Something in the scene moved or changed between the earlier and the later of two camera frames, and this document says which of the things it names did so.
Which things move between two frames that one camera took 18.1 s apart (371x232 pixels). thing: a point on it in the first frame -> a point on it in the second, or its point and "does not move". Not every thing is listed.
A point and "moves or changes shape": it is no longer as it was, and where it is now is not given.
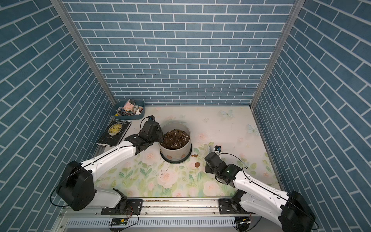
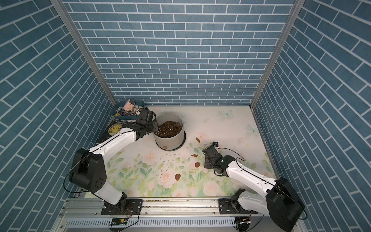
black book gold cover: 114,133 does not move
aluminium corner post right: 297,7 does not move
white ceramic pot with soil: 176,145 moves or changes shape
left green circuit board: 119,222 does not move
